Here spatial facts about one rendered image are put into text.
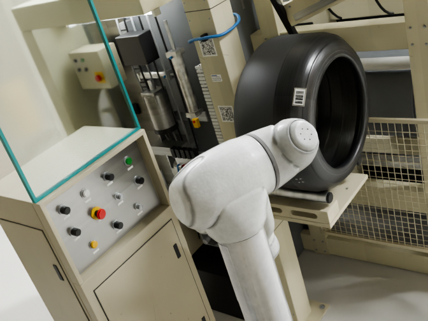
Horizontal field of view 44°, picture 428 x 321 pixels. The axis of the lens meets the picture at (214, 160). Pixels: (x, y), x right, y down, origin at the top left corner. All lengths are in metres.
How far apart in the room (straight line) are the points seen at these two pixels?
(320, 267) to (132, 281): 1.29
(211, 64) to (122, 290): 0.97
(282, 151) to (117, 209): 1.26
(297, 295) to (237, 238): 1.73
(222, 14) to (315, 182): 0.72
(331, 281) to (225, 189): 2.14
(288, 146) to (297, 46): 0.92
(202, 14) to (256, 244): 1.19
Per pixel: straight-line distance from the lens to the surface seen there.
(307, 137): 1.06
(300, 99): 1.80
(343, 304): 2.95
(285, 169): 1.06
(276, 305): 1.16
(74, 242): 2.10
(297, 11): 2.33
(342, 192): 2.29
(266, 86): 1.87
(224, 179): 0.99
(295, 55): 1.88
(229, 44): 2.13
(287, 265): 2.62
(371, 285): 3.02
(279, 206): 2.19
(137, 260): 2.26
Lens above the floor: 2.04
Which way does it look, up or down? 26 degrees down
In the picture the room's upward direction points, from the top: 18 degrees counter-clockwise
